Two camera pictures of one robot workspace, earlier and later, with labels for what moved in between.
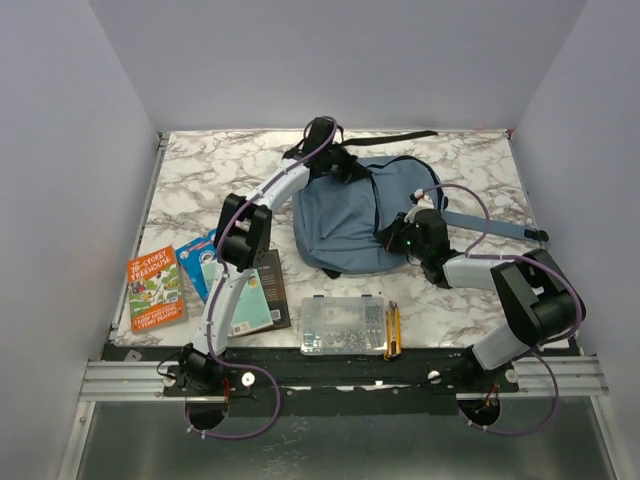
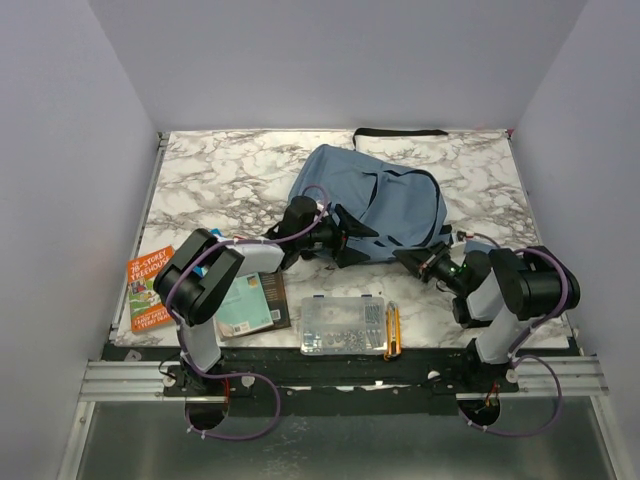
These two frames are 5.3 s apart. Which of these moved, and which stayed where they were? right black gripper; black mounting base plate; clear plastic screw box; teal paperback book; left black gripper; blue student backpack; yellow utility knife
Moved: blue student backpack; left black gripper; right black gripper
Stayed: yellow utility knife; teal paperback book; black mounting base plate; clear plastic screw box
